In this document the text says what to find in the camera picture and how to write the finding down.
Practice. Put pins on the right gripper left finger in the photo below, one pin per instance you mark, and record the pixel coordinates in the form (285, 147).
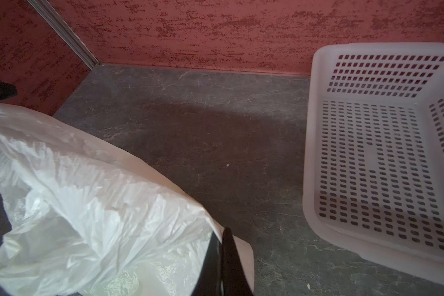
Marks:
(209, 282)

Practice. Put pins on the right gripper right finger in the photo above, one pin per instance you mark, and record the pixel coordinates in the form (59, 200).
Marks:
(234, 282)

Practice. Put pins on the white plastic bag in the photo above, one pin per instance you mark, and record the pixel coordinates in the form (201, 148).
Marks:
(87, 217)

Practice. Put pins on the white perforated plastic basket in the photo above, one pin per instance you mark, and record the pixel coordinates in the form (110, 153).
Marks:
(374, 153)

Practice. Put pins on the left aluminium corner post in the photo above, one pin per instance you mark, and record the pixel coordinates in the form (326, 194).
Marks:
(59, 25)

